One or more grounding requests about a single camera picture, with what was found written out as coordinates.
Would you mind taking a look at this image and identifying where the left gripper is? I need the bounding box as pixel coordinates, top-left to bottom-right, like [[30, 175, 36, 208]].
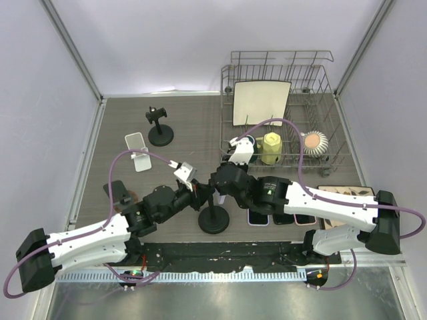
[[157, 177, 213, 223]]

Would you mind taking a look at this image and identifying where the black gooseneck phone stand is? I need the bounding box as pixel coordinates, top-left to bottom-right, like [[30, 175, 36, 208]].
[[197, 186, 230, 235]]

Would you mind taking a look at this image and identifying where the lavender case phone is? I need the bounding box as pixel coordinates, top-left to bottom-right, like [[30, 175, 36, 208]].
[[247, 209, 270, 227]]

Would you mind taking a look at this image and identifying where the black case phone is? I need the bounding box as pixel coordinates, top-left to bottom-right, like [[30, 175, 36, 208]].
[[272, 214, 295, 225]]

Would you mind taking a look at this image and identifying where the black round phone stand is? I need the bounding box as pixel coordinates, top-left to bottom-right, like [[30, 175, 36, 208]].
[[145, 106, 174, 147]]

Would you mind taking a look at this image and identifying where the white phone stand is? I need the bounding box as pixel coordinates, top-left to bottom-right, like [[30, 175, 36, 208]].
[[125, 132, 152, 172]]

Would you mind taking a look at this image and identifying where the pink case phone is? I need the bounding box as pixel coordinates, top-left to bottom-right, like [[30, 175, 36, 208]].
[[294, 214, 317, 226]]

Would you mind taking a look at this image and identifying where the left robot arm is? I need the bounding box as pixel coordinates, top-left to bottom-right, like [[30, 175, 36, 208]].
[[16, 181, 214, 293]]

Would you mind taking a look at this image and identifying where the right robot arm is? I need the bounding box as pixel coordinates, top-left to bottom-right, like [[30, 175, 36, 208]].
[[211, 163, 400, 263]]

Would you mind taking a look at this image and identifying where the wooden round phone stand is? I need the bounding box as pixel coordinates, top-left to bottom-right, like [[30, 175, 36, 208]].
[[111, 180, 138, 213]]

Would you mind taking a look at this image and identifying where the green mug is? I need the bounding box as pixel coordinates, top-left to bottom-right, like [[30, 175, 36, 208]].
[[252, 137, 263, 158]]

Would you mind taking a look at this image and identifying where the yellow mug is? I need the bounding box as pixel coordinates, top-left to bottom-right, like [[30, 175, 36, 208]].
[[256, 132, 283, 165]]

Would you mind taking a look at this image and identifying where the white square plate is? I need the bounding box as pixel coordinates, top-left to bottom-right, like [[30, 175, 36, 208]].
[[232, 80, 292, 126]]

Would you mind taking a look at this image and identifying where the metal dish rack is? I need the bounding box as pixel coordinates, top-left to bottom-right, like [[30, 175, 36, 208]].
[[219, 50, 353, 177]]

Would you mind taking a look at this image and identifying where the white ribbed cup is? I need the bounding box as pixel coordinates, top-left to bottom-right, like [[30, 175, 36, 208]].
[[300, 131, 329, 159]]

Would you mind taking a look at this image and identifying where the floral square plate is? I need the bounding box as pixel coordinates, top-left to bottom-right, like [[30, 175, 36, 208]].
[[318, 185, 375, 230]]

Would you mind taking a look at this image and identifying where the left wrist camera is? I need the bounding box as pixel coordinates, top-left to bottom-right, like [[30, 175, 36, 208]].
[[169, 161, 196, 191]]

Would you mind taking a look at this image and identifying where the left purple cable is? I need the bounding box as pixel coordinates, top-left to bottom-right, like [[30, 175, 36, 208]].
[[3, 149, 174, 298]]

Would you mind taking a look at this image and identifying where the purple cable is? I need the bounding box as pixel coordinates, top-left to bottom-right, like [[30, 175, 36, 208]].
[[3, 149, 174, 298], [233, 118, 427, 290]]

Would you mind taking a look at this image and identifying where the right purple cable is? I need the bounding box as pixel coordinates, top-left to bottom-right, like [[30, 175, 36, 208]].
[[233, 118, 427, 290]]

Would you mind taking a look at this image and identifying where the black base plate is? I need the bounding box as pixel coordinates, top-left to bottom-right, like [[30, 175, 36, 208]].
[[110, 241, 342, 273]]

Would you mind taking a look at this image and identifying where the white cable duct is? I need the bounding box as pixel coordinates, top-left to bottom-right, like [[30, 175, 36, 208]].
[[57, 269, 306, 283]]

